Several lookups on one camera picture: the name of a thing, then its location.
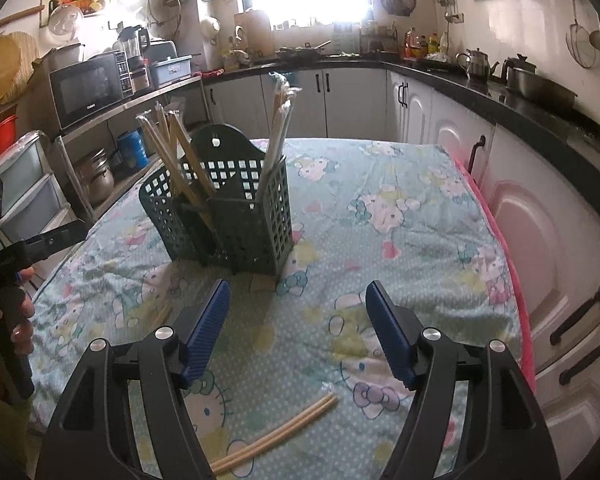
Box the round wall strainer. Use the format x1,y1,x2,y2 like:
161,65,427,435
380,0,417,17

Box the large steel pot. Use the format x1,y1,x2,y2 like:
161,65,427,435
75,147,116,206

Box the steel basin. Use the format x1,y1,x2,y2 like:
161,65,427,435
506,66,578,111

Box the blender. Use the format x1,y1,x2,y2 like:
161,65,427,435
118,25,153,93

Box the wire skimmer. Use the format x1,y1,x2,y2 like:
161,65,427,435
566,0,599,69

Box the small white fan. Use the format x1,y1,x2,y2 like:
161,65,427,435
47,4,85,36

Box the bunch of wooden chopsticks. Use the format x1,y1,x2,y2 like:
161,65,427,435
262,71,301,172
136,101,222,261

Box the black countertop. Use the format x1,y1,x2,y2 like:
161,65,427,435
200,57,600,211

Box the white hanging colander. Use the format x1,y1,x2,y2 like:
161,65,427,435
200,16,223,46

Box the green plastic utensil basket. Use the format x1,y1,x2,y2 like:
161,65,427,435
139,124,295,277

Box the metal kitchen rack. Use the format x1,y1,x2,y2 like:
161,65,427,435
52,75,213,223

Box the steel kettle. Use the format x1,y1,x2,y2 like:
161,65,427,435
455,47,501,81

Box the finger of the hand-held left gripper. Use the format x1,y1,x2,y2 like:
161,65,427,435
22,220,89,262

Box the wooden rolling pin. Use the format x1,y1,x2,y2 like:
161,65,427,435
0,4,46,31

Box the plastic drawer unit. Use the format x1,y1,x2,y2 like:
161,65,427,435
0,130,73,246

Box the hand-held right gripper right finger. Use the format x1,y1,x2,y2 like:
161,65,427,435
365,280,563,480

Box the hanging cooking utensils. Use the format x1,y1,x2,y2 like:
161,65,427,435
435,0,463,23

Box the person's left forearm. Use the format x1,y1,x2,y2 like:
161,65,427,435
0,355,33,466

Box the grey appliance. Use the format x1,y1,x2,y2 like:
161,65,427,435
145,40,177,63

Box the blue canister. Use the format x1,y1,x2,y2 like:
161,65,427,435
116,130,150,170

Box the spice rack with jars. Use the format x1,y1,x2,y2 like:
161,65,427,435
332,20,401,56

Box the black microwave oven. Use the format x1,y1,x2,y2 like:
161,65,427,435
49,51,133,130

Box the frying pan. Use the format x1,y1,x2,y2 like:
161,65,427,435
275,40,331,59

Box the dark kettle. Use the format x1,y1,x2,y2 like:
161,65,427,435
502,53,538,83

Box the round woven mat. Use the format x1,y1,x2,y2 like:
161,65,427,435
0,31,41,106

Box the cooking oil bottles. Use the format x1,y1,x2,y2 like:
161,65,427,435
404,27,451,58

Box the white kitchen cabinets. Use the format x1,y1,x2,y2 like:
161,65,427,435
202,67,600,461

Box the person's left hand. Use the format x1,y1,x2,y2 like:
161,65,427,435
9,266,37,356

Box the cardboard box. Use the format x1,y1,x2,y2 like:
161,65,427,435
32,42,87,78

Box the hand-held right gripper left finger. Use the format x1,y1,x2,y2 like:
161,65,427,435
35,278,231,480

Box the wooden cutting board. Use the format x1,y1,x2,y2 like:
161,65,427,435
234,9,275,56

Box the cartoon printed blanket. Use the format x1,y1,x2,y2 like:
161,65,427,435
30,137,531,480

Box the light blue plastic tray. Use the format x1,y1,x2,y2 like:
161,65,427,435
149,55,194,87

